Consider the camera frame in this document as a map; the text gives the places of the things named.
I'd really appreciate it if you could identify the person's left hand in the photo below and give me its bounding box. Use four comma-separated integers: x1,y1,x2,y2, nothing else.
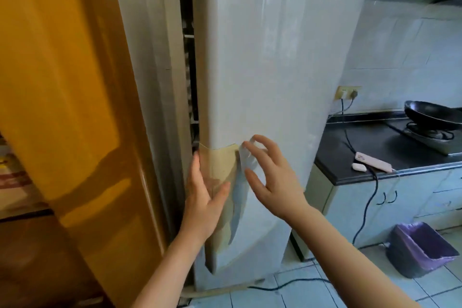
179,152,231,244

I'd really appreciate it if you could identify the person's right hand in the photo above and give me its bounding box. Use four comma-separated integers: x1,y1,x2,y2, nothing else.
242,134,311,222

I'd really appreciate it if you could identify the white refrigerator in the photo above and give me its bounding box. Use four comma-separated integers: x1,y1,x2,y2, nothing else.
112,0,378,299

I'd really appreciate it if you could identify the person's right forearm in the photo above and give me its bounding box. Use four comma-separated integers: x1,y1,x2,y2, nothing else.
288,206,421,308

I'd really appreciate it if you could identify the person's left forearm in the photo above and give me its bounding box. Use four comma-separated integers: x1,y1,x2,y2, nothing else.
131,228,206,308

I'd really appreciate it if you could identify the low white cabinet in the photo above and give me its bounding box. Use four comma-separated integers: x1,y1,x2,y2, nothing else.
290,163,421,262

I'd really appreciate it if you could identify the white ribbed plastic object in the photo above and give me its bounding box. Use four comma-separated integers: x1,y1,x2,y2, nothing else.
355,152,393,174

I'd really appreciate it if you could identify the trash bin purple liner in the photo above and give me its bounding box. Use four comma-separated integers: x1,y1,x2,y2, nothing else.
385,222,461,280

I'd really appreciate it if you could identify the steel gas stove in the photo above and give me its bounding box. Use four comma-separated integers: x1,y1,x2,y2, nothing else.
386,118,462,156

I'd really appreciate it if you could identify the white drawer cabinet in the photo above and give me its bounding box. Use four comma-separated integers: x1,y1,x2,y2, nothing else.
415,168,462,231

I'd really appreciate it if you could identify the black wok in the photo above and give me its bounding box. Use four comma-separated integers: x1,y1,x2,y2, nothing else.
404,100,462,131

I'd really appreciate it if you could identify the cardboard box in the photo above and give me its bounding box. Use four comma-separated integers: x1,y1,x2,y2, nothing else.
0,152,50,217

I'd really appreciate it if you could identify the black appliance cable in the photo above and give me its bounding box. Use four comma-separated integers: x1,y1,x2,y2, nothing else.
340,96,379,246

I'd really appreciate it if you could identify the thick black power cable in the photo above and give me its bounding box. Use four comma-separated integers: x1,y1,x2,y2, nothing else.
248,278,331,291

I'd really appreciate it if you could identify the beige wall outlet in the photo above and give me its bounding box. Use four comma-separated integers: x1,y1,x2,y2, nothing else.
335,86,363,101

